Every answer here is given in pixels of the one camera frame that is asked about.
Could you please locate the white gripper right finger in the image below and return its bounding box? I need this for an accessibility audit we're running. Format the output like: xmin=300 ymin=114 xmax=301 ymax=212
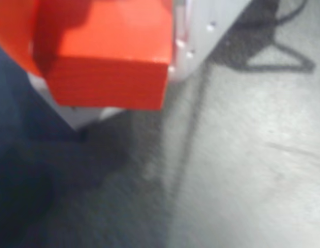
xmin=169 ymin=0 xmax=254 ymax=83

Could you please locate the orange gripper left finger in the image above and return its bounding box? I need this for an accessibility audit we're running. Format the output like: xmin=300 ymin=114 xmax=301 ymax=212
xmin=0 ymin=0 xmax=95 ymax=79

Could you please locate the black table mat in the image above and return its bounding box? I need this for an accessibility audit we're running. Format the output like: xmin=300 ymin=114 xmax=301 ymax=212
xmin=0 ymin=0 xmax=320 ymax=248

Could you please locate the red cube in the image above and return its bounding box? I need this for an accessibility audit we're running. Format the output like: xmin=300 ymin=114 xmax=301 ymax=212
xmin=33 ymin=0 xmax=174 ymax=111

